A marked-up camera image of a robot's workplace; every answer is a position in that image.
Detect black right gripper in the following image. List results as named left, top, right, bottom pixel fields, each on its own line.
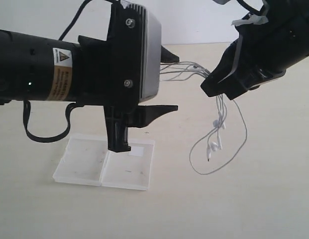
left=201, top=0, right=309, bottom=100

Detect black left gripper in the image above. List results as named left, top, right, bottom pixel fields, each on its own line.
left=78, top=1, right=180, bottom=152

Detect white wired earphones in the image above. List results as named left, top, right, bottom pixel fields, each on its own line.
left=160, top=61, right=248, bottom=176

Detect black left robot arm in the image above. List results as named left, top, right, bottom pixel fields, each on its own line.
left=0, top=0, right=178, bottom=153

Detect clear open plastic case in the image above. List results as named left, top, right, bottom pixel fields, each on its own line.
left=53, top=133, right=155, bottom=191

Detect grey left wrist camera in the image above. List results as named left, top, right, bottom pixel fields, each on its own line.
left=140, top=5, right=162, bottom=102

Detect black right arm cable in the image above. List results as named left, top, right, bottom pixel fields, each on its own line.
left=235, top=0, right=263, bottom=14

